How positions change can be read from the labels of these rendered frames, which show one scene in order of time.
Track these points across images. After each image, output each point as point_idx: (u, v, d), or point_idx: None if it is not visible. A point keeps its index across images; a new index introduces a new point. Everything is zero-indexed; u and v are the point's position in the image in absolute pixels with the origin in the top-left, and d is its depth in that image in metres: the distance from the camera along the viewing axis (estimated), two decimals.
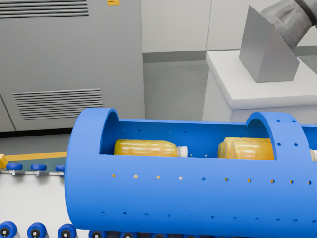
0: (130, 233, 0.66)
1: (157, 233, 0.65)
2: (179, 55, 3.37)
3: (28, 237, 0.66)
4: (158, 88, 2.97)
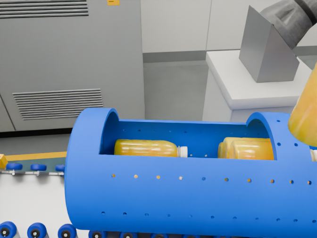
0: (130, 233, 0.66)
1: (157, 233, 0.65)
2: (179, 55, 3.37)
3: (28, 237, 0.66)
4: (158, 88, 2.97)
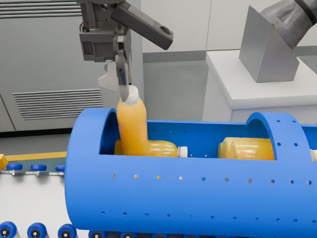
0: (130, 233, 0.66)
1: (157, 233, 0.65)
2: (179, 55, 3.37)
3: (28, 237, 0.66)
4: (158, 88, 2.97)
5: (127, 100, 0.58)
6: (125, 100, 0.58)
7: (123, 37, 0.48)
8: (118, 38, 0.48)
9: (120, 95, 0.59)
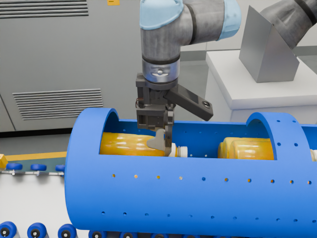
0: (130, 233, 0.66)
1: (157, 233, 0.65)
2: (179, 55, 3.37)
3: (28, 237, 0.66)
4: None
5: (170, 155, 0.68)
6: (170, 154, 0.68)
7: (172, 112, 0.58)
8: (169, 113, 0.58)
9: (172, 148, 0.68)
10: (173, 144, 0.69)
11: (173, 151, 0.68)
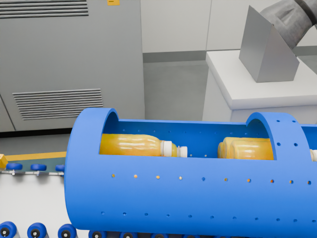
0: (130, 233, 0.66)
1: (157, 233, 0.65)
2: (179, 55, 3.37)
3: (28, 237, 0.66)
4: (158, 88, 2.97)
5: (166, 153, 0.67)
6: (166, 152, 0.67)
7: None
8: None
9: (168, 146, 0.67)
10: (169, 141, 0.68)
11: (169, 148, 0.67)
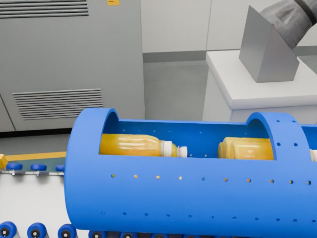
0: (130, 233, 0.66)
1: (157, 233, 0.65)
2: (179, 55, 3.37)
3: (28, 237, 0.66)
4: (158, 88, 2.97)
5: (166, 153, 0.67)
6: (166, 152, 0.67)
7: None
8: None
9: (168, 146, 0.67)
10: (169, 142, 0.68)
11: (169, 148, 0.67)
